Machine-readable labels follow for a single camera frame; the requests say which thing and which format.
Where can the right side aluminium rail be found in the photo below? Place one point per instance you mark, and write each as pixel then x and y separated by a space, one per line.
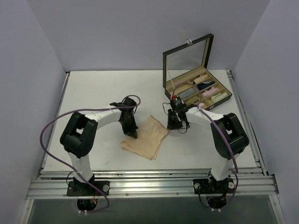
pixel 247 125

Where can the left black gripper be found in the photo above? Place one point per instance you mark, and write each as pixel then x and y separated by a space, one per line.
pixel 129 126

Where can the cream rolled cloth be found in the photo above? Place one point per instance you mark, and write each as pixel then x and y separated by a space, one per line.
pixel 219 97

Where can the tan rolled cloth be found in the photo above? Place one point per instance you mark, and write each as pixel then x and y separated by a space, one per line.
pixel 193 100

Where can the aluminium front rail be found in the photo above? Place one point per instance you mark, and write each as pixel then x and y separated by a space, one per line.
pixel 146 188

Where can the aluminium rail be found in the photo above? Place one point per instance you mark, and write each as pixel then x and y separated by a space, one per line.
pixel 247 125
pixel 146 188

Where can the navy rolled cloth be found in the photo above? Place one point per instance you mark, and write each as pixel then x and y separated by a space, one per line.
pixel 204 85

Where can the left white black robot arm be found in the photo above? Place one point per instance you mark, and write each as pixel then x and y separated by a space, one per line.
pixel 79 135

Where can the grey striped rolled cloth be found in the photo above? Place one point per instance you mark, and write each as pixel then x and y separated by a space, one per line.
pixel 187 93

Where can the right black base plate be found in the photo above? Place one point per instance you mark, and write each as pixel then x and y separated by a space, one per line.
pixel 211 186

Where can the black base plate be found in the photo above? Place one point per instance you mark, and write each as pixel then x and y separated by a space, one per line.
pixel 211 186
pixel 76 188

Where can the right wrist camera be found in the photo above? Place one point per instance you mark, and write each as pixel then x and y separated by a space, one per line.
pixel 176 103

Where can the beige underwear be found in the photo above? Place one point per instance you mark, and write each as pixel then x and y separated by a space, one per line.
pixel 149 138

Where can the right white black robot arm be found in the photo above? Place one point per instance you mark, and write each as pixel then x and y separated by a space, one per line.
pixel 229 136

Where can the black compartment storage box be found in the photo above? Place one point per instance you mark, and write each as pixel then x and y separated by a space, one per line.
pixel 185 74

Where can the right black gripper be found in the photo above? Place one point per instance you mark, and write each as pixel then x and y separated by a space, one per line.
pixel 175 119

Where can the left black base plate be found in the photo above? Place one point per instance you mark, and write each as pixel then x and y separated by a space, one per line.
pixel 76 188

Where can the beige rolled cloth top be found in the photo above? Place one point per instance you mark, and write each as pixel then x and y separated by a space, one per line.
pixel 200 79

